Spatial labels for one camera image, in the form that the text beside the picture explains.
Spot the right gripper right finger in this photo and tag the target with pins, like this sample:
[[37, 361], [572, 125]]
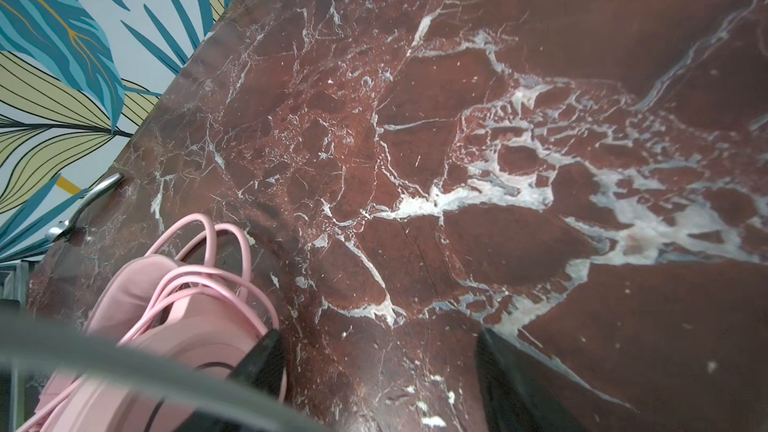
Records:
[[512, 398]]

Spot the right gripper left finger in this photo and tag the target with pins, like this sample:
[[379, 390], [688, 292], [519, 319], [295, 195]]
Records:
[[261, 369]]

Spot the pink headphones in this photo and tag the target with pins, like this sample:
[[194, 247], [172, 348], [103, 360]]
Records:
[[199, 316]]

